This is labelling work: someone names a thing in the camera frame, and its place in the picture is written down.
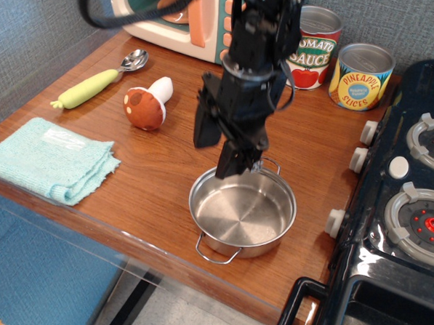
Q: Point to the tomato sauce can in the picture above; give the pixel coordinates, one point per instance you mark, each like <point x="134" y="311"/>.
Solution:
<point x="321" y="29"/>

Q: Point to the black toy stove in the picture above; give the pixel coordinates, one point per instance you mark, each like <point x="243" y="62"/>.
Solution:
<point x="382" y="267"/>

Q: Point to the spoon with green handle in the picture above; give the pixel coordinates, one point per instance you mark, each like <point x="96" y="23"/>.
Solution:
<point x="90" y="87"/>

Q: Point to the toy mushroom plush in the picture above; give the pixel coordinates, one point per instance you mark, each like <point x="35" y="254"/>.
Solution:
<point x="145" y="107"/>

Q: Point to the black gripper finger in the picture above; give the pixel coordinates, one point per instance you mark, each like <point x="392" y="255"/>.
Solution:
<point x="207" y="132"/>
<point x="236" y="160"/>

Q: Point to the small stainless steel pot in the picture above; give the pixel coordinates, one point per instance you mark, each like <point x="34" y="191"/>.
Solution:
<point x="245" y="215"/>

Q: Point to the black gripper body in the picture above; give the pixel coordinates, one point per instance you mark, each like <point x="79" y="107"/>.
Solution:
<point x="245" y="100"/>

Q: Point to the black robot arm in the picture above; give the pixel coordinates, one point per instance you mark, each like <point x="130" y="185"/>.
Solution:
<point x="265" y="33"/>

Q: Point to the pineapple slices can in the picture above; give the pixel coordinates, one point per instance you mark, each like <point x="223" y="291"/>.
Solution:
<point x="361" y="75"/>

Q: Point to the teal toy microwave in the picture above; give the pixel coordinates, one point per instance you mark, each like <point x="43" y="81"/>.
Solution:
<point x="201" y="30"/>

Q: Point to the light blue folded cloth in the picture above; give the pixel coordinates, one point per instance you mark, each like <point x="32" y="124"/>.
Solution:
<point x="55" y="163"/>

